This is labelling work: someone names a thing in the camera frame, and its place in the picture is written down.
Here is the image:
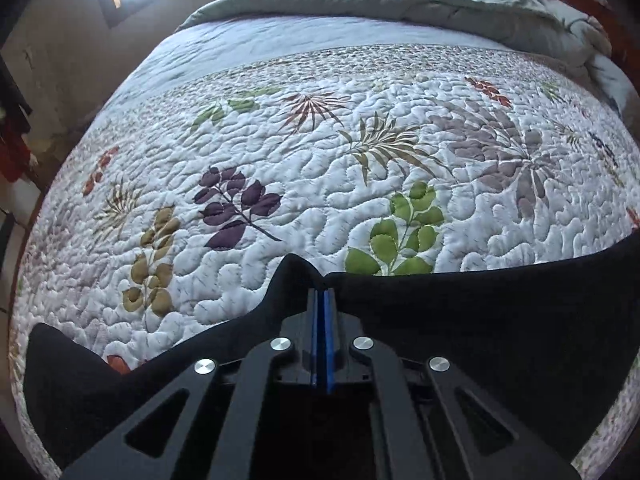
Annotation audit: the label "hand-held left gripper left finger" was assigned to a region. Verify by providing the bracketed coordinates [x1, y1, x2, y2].
[60, 286, 322, 480]

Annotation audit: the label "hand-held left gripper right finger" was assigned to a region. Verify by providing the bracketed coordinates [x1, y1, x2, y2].
[320, 286, 584, 480]

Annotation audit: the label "black pants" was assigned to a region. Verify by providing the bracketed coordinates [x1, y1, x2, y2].
[22, 241, 640, 480]

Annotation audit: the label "floral quilted bedspread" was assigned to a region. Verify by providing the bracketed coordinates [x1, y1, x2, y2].
[9, 12, 640, 480]

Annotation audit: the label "red hanging garment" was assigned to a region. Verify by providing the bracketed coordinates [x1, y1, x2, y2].
[0, 110, 32, 182]

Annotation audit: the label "grey comforter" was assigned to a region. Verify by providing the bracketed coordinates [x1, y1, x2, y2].
[176, 0, 637, 117]

